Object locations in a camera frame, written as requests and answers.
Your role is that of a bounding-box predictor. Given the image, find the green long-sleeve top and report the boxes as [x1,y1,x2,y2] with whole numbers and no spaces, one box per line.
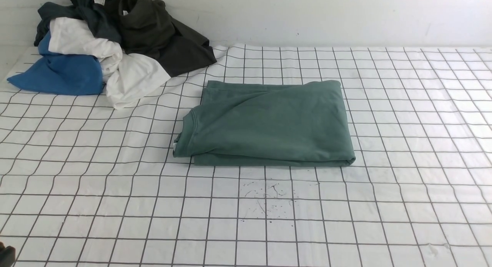
[173,80,356,167]

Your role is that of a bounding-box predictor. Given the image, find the blue garment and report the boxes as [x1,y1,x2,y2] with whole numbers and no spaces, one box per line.
[7,32,104,96]

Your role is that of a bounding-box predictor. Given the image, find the white garment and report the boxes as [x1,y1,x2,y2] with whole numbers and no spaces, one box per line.
[48,17,171,110]

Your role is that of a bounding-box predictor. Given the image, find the white grid tablecloth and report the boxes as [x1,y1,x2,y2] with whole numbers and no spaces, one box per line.
[0,45,492,267]

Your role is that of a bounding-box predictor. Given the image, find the dark navy garment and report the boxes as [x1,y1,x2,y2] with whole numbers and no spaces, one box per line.
[33,0,122,47]

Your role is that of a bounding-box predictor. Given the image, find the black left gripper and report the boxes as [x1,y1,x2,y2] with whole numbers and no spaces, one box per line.
[0,242,16,267]

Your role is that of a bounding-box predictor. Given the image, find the dark olive garment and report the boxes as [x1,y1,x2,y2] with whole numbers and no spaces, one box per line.
[104,0,217,77]

